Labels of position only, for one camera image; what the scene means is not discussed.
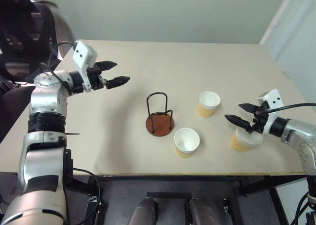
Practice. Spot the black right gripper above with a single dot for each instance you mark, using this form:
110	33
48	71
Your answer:
259	123

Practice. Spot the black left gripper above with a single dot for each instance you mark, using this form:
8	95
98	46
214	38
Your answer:
96	80

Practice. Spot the yellow ribbed paper cup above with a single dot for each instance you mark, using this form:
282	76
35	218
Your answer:
186	141
206	111
240	144

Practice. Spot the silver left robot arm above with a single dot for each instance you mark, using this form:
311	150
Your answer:
44	96

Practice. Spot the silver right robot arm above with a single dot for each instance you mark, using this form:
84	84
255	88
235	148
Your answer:
298	133

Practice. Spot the dark rounded grey shape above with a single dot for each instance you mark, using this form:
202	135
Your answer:
202	211
144	211

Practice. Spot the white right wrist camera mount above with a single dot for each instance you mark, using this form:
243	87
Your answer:
274	99

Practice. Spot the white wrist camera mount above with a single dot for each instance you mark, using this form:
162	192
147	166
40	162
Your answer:
82	54
274	99

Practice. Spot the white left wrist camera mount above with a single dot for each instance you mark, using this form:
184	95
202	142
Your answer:
82	54

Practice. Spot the black metal table frame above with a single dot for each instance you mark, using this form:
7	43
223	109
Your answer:
172	178

